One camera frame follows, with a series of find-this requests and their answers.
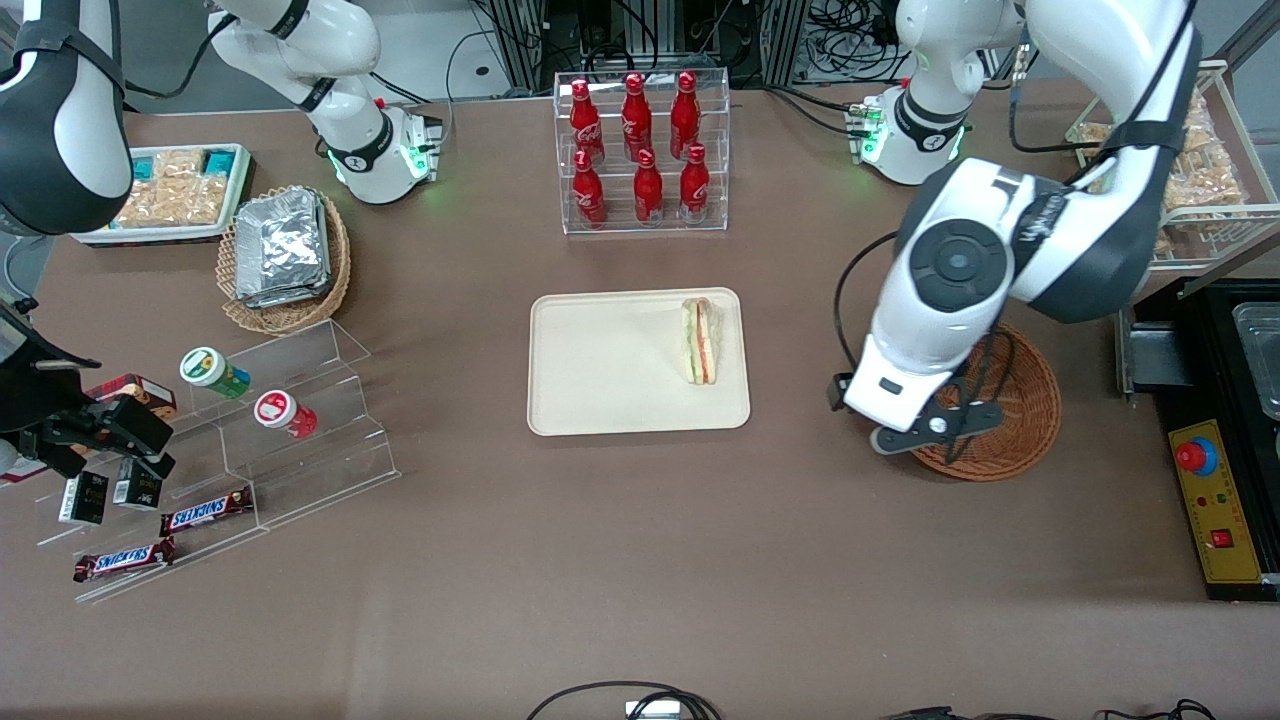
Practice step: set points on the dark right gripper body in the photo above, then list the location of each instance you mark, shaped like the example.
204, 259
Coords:
30, 400

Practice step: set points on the triangular sandwich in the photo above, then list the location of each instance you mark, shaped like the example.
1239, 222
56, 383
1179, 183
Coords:
700, 340

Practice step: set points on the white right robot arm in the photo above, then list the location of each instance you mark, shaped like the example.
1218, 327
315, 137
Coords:
60, 120

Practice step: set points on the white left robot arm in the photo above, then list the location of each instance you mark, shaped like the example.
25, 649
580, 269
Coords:
1060, 240

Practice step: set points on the round brown wicker basket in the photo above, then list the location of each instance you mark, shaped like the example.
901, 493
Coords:
1030, 400

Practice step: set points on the white snack tray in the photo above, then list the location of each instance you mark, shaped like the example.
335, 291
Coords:
150, 235

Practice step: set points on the light wicker basket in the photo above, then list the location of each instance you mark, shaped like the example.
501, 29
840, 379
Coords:
290, 318

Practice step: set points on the beige rectangular tray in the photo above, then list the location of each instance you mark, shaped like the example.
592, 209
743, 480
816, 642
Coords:
610, 362

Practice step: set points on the dark red snack box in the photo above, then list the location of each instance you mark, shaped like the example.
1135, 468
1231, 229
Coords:
140, 388

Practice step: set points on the small black box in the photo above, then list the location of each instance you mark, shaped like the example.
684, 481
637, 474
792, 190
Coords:
138, 487
83, 498

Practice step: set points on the green lid snack cup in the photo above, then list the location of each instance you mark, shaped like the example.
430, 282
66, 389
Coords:
210, 370

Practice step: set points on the Snickers chocolate bar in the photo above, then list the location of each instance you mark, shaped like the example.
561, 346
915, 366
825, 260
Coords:
205, 511
122, 561

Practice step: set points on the red lid snack cup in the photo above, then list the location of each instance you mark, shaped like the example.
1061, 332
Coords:
280, 412

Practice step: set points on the clear acrylic stepped display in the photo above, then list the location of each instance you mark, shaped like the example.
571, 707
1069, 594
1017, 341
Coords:
320, 470

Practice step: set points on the clear cracker bag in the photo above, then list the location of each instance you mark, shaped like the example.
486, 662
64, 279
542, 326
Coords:
175, 203
178, 163

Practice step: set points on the silver foil packages stack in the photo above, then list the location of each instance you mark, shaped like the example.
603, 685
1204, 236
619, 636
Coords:
282, 248

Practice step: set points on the teal snack packet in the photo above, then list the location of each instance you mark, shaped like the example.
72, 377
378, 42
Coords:
142, 165
218, 161

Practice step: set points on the red cola bottle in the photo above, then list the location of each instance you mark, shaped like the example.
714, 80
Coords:
636, 118
685, 115
586, 125
589, 195
694, 188
648, 192

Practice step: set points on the clear acrylic bottle rack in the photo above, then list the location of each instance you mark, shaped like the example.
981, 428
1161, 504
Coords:
715, 150

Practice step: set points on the red emergency stop button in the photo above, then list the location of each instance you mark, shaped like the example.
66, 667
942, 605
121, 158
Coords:
1196, 456

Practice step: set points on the clear wrapped bread packet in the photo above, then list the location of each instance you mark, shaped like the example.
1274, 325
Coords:
1203, 135
1205, 182
1095, 140

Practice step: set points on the black box yellow panel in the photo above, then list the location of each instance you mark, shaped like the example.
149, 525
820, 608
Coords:
1215, 500

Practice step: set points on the small grey plug box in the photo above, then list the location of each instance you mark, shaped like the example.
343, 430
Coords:
653, 710

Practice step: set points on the grey metal bracket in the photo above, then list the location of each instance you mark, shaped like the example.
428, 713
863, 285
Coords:
1150, 360

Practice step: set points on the aluminium frame post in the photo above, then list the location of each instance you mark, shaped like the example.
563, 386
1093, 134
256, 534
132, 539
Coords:
785, 40
525, 40

